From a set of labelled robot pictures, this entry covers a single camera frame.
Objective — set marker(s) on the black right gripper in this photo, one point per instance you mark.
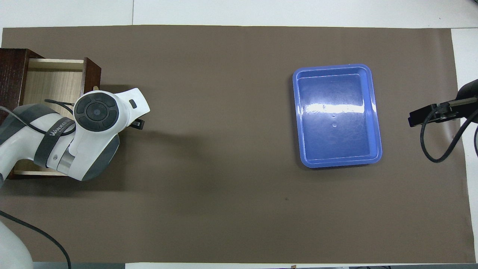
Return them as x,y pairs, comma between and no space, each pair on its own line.
453,110

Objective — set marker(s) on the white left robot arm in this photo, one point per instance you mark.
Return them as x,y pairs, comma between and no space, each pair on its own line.
93,123

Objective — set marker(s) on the brown paper table mat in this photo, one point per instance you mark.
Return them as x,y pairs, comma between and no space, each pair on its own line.
224,149

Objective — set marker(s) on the blue plastic tray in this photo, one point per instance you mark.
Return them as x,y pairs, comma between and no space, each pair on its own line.
336,116

